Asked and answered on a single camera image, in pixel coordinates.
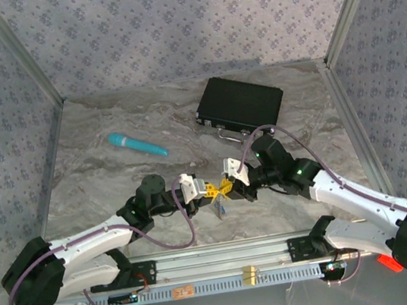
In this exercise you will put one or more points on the blue capped key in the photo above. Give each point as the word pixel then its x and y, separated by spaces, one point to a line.
pixel 222 209

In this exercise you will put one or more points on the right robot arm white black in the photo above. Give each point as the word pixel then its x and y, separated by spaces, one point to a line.
pixel 360 198

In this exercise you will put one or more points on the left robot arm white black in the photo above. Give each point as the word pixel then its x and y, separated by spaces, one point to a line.
pixel 86 243

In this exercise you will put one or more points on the teal cylindrical wand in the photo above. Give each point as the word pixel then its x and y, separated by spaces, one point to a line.
pixel 137 144

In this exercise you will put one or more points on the black ribbed hard case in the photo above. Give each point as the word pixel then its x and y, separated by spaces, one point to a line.
pixel 242 100

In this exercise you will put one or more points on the gold binder clip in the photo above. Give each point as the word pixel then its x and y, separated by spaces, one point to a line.
pixel 249 276

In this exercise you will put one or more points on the orange tag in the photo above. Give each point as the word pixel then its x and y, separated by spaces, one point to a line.
pixel 183 292

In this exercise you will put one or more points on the small circuit board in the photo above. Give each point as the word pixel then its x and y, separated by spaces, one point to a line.
pixel 335 266
pixel 122 299

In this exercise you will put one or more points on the red plastic block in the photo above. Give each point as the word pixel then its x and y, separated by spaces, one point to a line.
pixel 388 263

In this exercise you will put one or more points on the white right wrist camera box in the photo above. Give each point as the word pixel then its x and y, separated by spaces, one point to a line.
pixel 235 171

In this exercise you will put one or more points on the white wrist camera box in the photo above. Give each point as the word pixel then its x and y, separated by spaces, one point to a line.
pixel 235 171
pixel 189 187

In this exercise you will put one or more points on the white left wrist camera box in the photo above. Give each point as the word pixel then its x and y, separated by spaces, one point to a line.
pixel 189 187

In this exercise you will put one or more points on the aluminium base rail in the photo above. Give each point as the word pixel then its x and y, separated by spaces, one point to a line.
pixel 223 258

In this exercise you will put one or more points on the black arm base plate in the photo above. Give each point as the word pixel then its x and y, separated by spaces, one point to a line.
pixel 145 273
pixel 300 249

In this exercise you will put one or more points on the aluminium side frame rail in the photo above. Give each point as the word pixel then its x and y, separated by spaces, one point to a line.
pixel 350 119
pixel 53 163

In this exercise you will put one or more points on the aluminium corner post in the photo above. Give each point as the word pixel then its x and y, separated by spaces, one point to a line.
pixel 350 4
pixel 21 53

